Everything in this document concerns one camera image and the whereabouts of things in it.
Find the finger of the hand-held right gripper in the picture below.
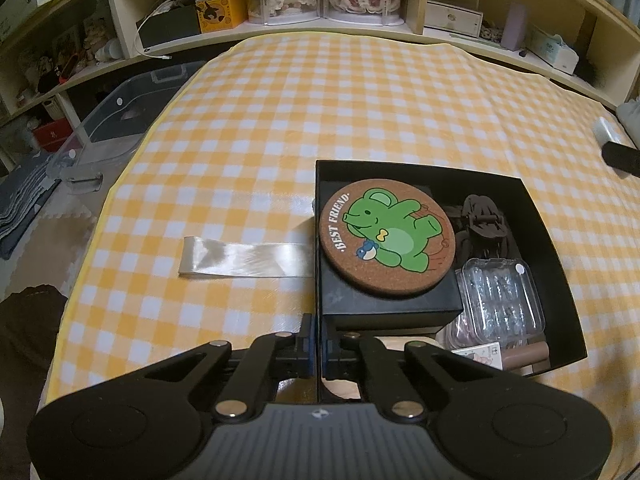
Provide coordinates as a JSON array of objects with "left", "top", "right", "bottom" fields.
[{"left": 599, "top": 140, "right": 640, "bottom": 178}]

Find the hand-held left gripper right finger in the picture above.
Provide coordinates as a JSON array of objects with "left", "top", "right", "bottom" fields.
[{"left": 320, "top": 319, "right": 507, "bottom": 422}]

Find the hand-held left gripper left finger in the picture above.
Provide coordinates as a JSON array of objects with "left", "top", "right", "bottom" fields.
[{"left": 132, "top": 312, "right": 320, "bottom": 424}]

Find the small black lidded box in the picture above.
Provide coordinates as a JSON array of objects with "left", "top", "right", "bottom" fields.
[{"left": 319, "top": 184, "right": 464, "bottom": 332}]

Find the large black box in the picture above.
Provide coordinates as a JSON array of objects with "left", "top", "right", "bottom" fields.
[{"left": 313, "top": 159, "right": 588, "bottom": 407}]

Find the cork coaster green bear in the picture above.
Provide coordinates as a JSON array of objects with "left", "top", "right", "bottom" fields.
[{"left": 319, "top": 178, "right": 456, "bottom": 300}]

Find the brown hair claw clip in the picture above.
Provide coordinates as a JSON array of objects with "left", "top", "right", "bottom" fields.
[{"left": 444, "top": 193, "right": 522, "bottom": 272}]

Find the clear case with screws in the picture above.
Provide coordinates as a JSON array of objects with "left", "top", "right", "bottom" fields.
[{"left": 459, "top": 257, "right": 547, "bottom": 337}]

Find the grey pillow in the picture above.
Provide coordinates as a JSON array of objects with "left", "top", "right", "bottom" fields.
[{"left": 615, "top": 101, "right": 640, "bottom": 127}]

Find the clear plastic film strip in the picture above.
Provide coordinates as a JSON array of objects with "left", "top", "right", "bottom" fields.
[{"left": 178, "top": 234, "right": 317, "bottom": 280}]

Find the tissue box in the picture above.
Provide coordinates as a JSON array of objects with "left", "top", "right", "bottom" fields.
[{"left": 524, "top": 24, "right": 579, "bottom": 74}]

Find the yellow checked cloth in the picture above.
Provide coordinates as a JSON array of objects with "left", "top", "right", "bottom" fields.
[{"left": 44, "top": 29, "right": 640, "bottom": 408}]

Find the dark cloth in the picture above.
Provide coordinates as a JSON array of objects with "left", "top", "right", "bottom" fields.
[{"left": 0, "top": 283, "right": 70, "bottom": 362}]

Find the clear plastic storage bin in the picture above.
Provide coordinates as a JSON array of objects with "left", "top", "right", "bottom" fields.
[{"left": 59, "top": 61, "right": 207, "bottom": 197}]

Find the folded blue grey cloth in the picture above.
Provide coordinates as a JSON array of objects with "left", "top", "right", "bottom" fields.
[{"left": 0, "top": 159, "right": 59, "bottom": 262}]

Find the red box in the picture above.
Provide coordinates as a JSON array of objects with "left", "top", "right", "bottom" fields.
[{"left": 31, "top": 119, "right": 77, "bottom": 152}]

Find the yellow printed box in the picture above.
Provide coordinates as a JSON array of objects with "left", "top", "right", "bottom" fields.
[{"left": 193, "top": 0, "right": 252, "bottom": 34}]

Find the black shelf box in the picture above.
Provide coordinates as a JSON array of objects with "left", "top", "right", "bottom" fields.
[{"left": 135, "top": 4, "right": 202, "bottom": 49}]

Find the wooden shelf unit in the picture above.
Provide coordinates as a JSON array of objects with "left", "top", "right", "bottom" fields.
[{"left": 0, "top": 0, "right": 640, "bottom": 128}]

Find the white charging cable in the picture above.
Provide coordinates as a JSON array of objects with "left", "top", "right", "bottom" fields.
[{"left": 134, "top": 0, "right": 197, "bottom": 62}]

